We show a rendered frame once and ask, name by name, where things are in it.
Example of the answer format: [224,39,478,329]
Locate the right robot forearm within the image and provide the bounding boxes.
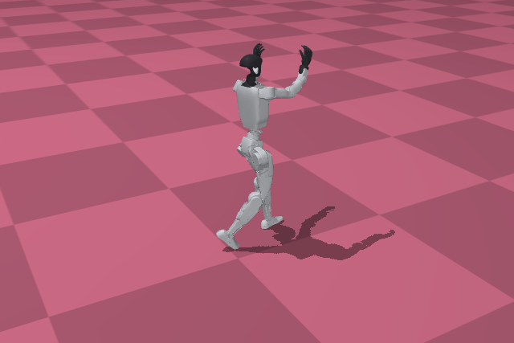
[290,68,308,95]

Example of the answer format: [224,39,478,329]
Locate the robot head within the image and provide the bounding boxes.
[239,54,263,88]

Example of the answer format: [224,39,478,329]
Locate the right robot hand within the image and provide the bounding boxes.
[299,46,312,74]

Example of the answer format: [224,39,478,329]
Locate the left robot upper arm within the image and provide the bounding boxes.
[233,80,242,92]

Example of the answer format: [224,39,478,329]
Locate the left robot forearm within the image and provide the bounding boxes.
[253,65,263,81]

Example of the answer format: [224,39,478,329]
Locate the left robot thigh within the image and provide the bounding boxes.
[237,143,259,189]

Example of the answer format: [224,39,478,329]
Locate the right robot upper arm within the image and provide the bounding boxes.
[259,85,295,100]

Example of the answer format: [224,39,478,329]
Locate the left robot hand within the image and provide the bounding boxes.
[253,43,265,68]

